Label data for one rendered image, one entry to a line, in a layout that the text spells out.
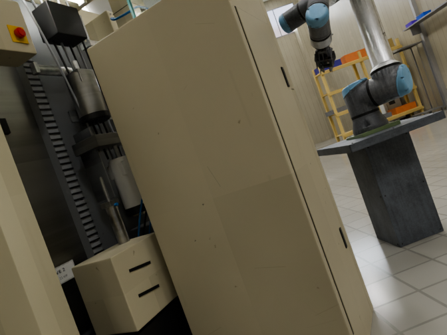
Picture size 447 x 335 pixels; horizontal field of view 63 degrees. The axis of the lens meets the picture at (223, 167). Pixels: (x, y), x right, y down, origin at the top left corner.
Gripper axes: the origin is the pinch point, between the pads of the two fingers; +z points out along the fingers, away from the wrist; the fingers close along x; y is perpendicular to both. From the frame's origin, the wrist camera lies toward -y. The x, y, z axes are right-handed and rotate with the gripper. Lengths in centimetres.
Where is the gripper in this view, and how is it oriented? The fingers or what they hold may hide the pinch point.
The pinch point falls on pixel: (326, 68)
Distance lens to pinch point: 189.7
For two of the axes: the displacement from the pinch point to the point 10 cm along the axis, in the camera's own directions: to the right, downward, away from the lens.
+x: 9.3, -0.6, -3.6
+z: 3.5, 4.4, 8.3
